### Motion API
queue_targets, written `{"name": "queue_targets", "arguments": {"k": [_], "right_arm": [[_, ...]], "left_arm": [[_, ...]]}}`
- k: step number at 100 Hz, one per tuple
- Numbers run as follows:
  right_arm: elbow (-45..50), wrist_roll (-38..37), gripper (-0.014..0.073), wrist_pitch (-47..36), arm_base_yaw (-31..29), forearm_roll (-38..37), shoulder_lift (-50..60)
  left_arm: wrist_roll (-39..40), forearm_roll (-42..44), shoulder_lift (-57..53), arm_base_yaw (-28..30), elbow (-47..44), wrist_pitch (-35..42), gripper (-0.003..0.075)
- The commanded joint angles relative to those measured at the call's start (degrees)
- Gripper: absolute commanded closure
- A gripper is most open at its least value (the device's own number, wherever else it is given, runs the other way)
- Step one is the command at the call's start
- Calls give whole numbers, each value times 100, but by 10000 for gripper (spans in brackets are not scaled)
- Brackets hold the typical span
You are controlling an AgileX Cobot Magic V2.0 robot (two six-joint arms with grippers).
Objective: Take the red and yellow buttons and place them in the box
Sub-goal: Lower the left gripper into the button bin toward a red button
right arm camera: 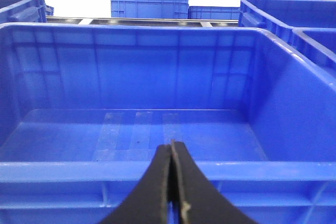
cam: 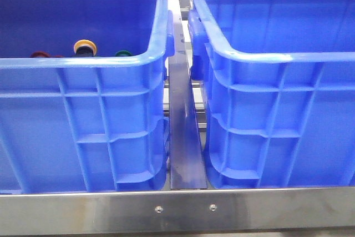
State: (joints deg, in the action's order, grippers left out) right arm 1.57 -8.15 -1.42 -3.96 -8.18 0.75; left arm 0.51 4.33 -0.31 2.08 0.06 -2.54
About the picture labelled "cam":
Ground red mushroom push button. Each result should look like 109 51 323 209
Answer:
30 51 63 58

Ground green push button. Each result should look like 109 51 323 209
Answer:
115 50 133 57

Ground right blue plastic crate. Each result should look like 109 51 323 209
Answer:
188 0 354 189

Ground blue plastic crate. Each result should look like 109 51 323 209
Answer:
188 0 354 189
1 0 175 194

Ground left blue plastic crate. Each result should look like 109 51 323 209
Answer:
1 0 175 194

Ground steel divider rail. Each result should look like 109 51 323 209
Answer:
169 11 207 190

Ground left rail screw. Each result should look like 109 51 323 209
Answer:
155 206 164 213

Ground rail screw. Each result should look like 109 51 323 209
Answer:
209 204 217 212
155 206 164 213

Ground right rail screw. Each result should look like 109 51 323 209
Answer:
209 204 217 212

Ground steel front shelf rail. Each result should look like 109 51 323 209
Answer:
1 187 354 236

